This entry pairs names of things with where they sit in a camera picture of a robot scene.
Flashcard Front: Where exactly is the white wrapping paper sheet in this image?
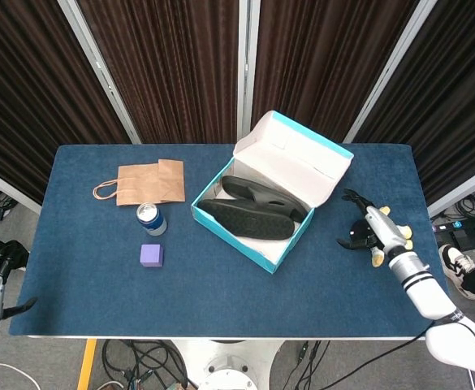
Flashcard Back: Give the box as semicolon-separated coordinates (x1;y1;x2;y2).
236;234;291;264

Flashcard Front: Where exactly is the brown paper bag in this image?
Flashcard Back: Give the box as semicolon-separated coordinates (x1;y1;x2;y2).
93;158;186;207

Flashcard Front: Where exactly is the blue soda can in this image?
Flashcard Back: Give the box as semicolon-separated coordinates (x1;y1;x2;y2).
136;201;168;237

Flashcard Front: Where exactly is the brown pleated partition panel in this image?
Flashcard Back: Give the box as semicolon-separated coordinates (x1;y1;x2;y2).
251;0;419;144
76;0;240;144
352;0;475;206
0;0;132;204

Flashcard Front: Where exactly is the purple foam cube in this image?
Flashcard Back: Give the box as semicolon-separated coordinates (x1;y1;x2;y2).
140;243;165;268

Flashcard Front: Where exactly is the black shoe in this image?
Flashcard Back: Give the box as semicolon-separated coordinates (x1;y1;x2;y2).
199;197;295;241
220;175;309;223

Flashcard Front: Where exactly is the black foot pedal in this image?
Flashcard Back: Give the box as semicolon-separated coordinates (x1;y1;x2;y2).
452;229;475;248

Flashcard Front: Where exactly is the white floor cable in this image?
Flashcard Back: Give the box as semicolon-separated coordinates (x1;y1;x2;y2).
0;362;39;390

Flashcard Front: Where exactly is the blue table mat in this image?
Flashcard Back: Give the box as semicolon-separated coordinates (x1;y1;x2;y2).
8;144;451;338

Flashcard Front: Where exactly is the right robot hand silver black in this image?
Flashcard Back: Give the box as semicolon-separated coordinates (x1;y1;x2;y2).
336;188;411;255

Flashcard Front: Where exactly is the white partition post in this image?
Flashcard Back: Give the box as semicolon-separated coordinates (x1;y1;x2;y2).
236;0;261;144
426;161;475;219
0;162;42;216
342;0;441;144
57;0;143;145

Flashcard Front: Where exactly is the light blue shoe box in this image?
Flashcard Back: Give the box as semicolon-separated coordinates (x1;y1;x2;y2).
191;110;355;274

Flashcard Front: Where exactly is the yellow floor tape strip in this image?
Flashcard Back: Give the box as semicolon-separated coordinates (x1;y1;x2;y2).
76;339;98;390

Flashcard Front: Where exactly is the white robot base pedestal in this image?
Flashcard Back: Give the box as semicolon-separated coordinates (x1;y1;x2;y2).
167;339;287;390

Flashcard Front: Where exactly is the white black sneaker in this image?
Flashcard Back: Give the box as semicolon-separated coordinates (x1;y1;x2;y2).
438;244;475;301

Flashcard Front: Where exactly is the black white plush doll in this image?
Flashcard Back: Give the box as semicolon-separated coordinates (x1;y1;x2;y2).
349;206;415;268

